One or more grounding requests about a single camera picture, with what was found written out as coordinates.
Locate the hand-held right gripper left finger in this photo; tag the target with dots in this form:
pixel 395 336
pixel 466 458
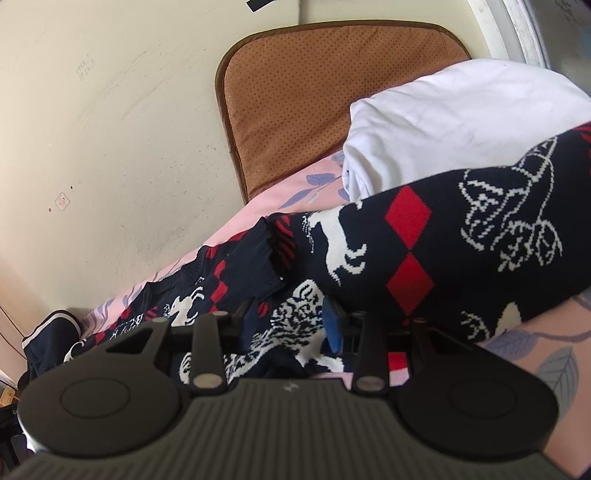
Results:
pixel 206 344

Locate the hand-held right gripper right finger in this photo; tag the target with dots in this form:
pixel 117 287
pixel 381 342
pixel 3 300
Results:
pixel 333 325

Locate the navy patterned knit sweater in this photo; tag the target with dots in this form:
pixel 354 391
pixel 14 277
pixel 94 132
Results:
pixel 461 249

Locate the pink floral bedsheet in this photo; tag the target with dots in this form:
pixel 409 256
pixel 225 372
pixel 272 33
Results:
pixel 286 184

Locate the navy garment with white stripe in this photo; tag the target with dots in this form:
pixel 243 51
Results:
pixel 51 337

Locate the brown dotted cushion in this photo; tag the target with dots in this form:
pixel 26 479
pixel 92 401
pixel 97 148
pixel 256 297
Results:
pixel 295 101

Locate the white cloth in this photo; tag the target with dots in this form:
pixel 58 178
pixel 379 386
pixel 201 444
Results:
pixel 443 120

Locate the black tape strips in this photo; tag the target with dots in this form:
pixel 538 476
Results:
pixel 258 4

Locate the small wall sticker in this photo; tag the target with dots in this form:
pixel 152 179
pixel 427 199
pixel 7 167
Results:
pixel 61 201

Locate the white window frame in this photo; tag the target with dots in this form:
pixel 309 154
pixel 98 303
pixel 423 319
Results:
pixel 512 27

